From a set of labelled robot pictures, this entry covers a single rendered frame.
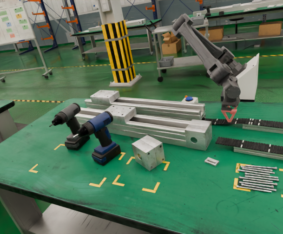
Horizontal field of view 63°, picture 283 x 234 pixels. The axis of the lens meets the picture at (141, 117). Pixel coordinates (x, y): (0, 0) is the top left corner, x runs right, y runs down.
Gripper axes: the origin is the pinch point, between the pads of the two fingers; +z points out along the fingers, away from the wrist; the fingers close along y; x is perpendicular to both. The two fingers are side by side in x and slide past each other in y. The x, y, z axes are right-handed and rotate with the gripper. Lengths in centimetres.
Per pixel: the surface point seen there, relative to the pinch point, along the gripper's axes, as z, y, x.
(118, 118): -6, 21, -52
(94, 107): 0, 0, -87
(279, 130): 4.2, 2.3, 20.8
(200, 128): -4.7, 20.6, -8.9
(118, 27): -17, -243, -219
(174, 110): -3.2, 3.2, -28.1
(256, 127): 3.9, 1.8, 11.6
